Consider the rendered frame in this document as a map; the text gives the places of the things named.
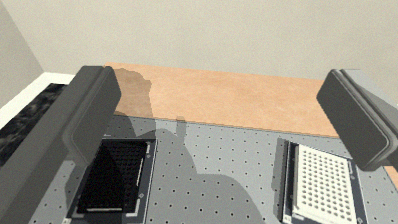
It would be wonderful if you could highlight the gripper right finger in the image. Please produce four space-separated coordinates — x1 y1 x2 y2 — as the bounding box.
316 69 398 173

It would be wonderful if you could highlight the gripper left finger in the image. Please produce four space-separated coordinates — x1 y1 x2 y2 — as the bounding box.
0 65 121 224

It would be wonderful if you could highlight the white well plate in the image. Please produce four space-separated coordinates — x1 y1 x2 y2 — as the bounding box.
292 144 357 224

